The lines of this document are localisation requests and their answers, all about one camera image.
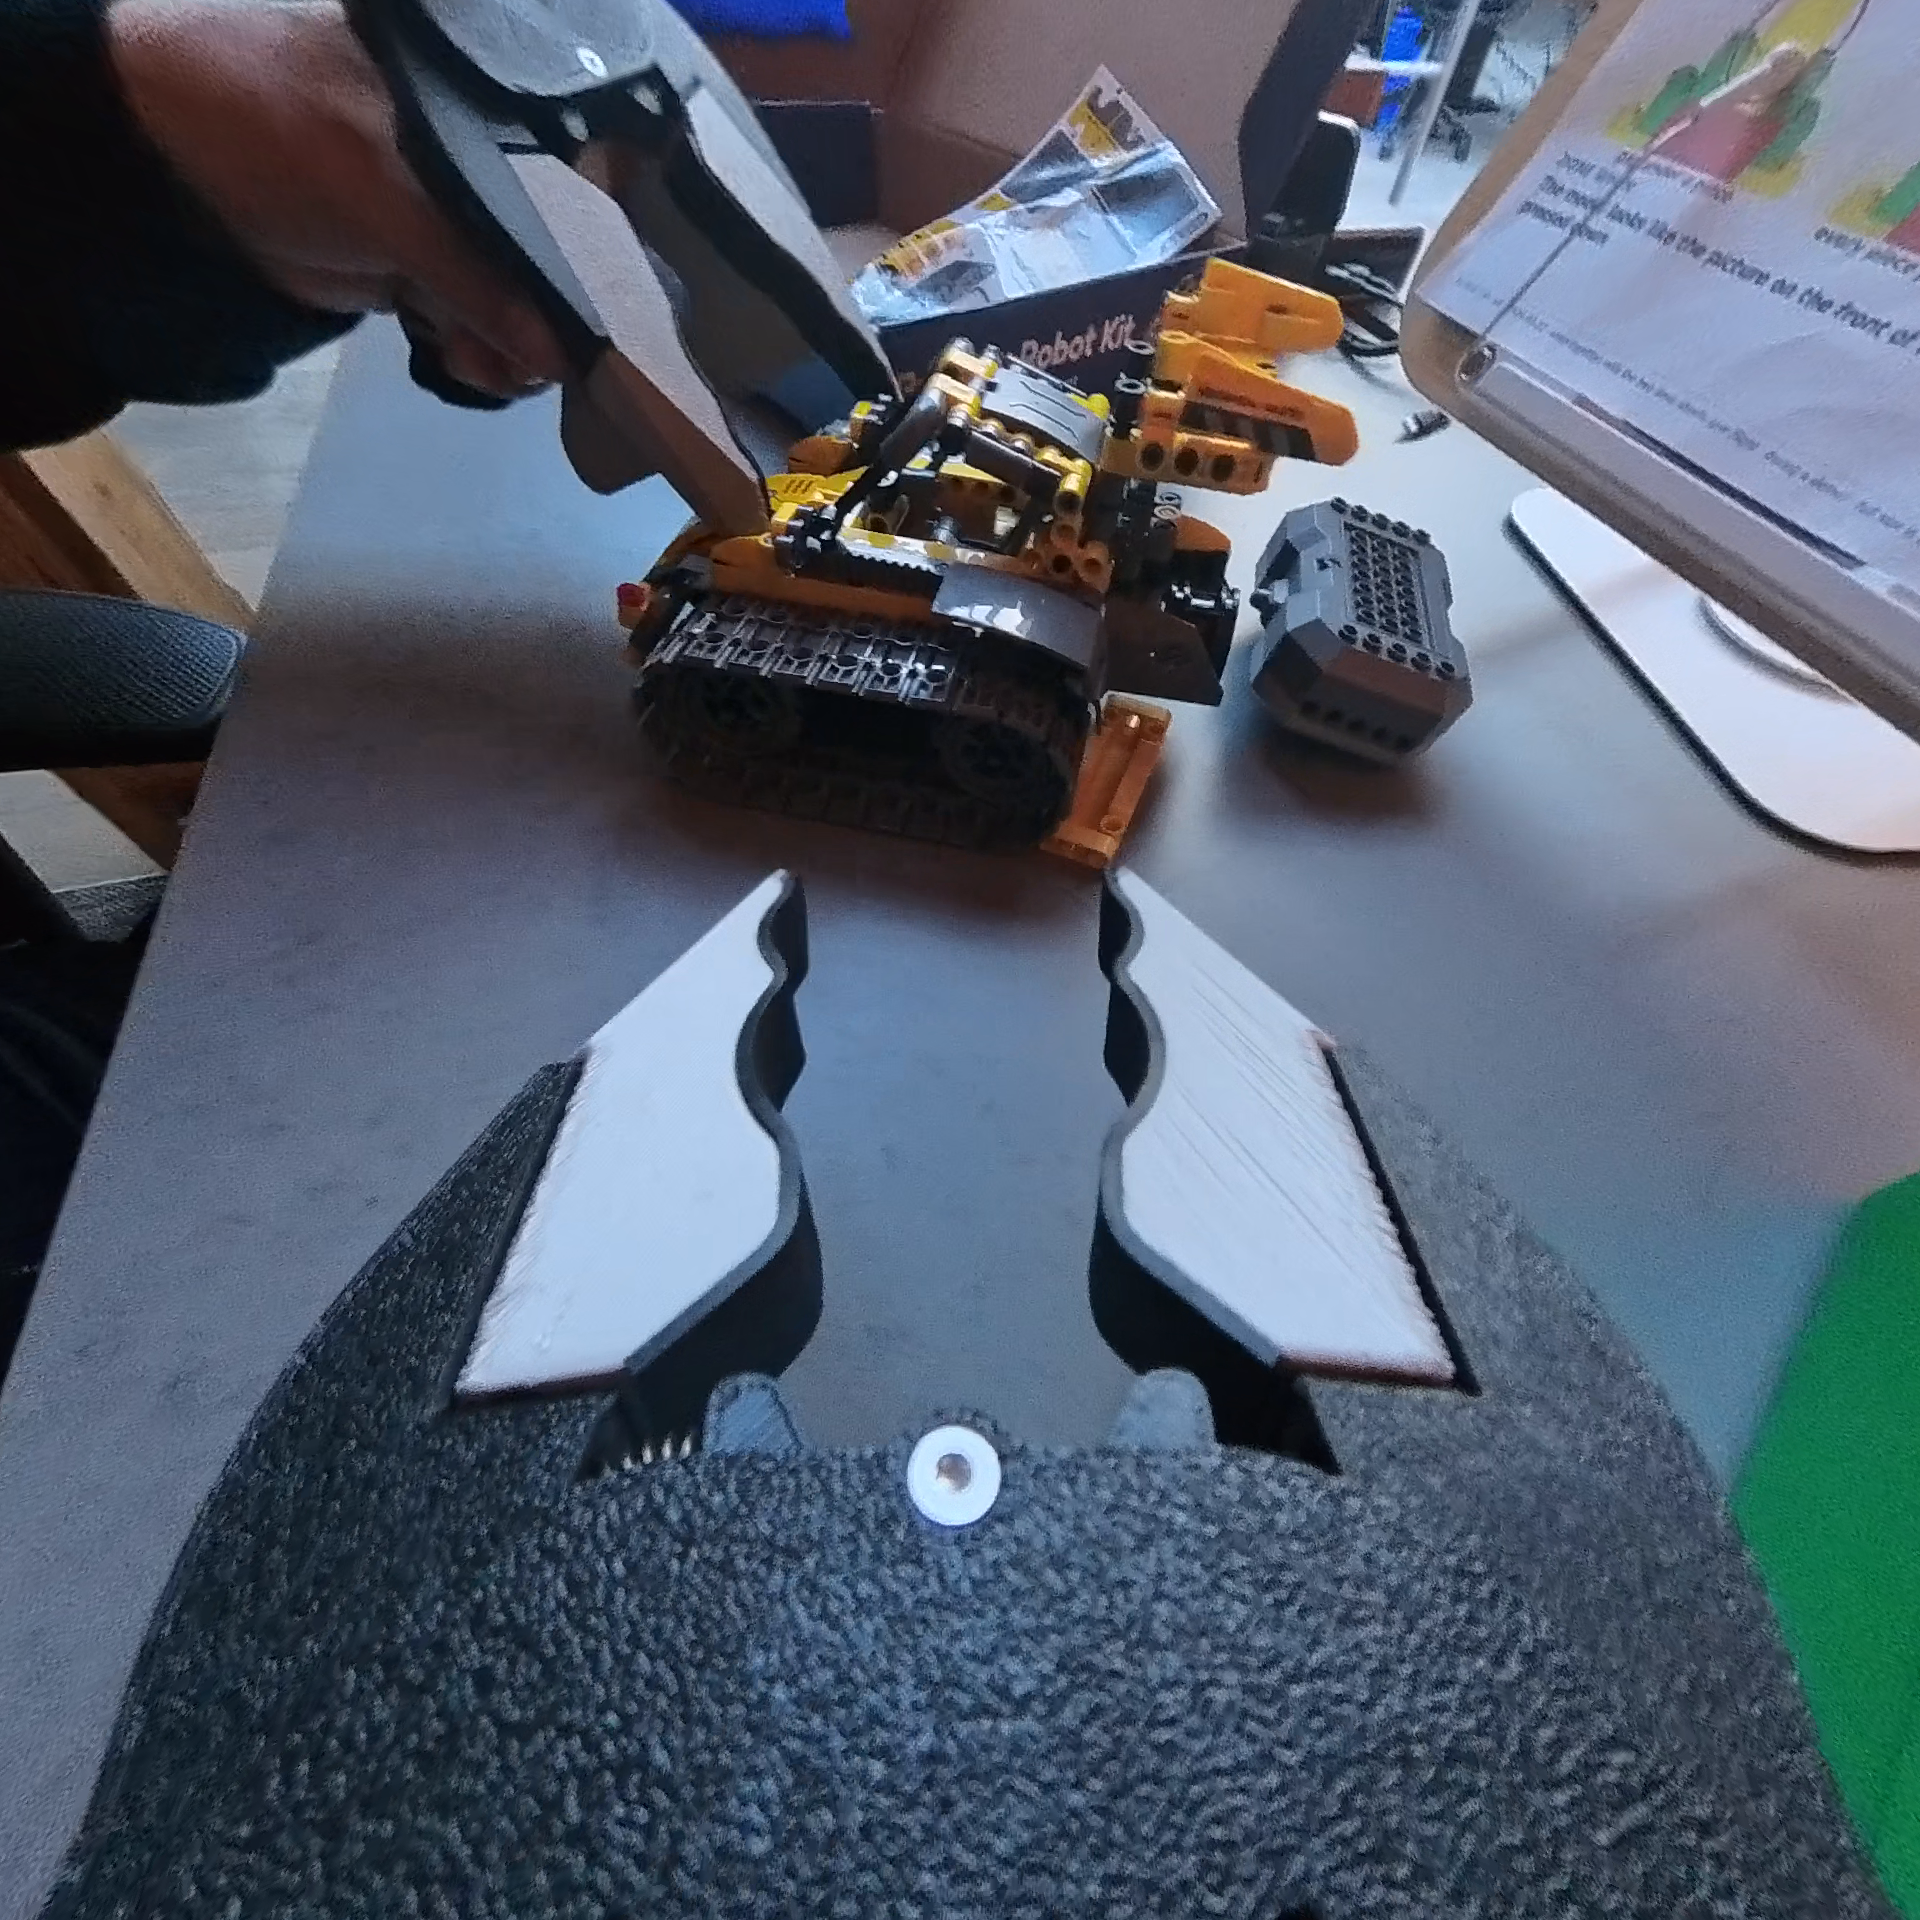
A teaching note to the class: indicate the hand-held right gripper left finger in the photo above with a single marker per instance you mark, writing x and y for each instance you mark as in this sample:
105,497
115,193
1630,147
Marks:
643,1182

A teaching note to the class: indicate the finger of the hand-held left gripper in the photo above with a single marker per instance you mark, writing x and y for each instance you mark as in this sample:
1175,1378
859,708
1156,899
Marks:
618,332
752,224

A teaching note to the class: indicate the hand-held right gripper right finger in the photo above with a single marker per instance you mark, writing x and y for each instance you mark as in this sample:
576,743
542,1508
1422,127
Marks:
1259,1171

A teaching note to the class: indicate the yellow grey toy robot model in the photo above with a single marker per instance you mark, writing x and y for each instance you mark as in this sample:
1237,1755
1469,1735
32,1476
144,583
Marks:
835,660

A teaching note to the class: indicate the green plastic storage box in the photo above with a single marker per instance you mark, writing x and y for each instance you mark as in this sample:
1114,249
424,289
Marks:
1843,1501

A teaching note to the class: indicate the person's left forearm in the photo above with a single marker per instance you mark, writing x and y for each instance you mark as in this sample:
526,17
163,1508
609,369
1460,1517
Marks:
87,270

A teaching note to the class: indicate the person's left hand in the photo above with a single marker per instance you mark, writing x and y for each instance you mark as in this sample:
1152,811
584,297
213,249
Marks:
299,147

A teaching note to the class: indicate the clear plastic parts bag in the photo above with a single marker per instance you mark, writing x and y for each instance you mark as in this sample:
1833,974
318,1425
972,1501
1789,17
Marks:
1046,210

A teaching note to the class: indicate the brown cardboard divider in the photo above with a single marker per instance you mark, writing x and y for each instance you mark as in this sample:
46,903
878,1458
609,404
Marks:
1017,73

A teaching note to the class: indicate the black stand device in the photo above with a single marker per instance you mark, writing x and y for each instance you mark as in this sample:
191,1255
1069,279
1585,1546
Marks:
1298,130

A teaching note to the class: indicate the white monitor with stand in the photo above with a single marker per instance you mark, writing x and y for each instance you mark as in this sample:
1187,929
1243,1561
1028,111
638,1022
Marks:
1722,297

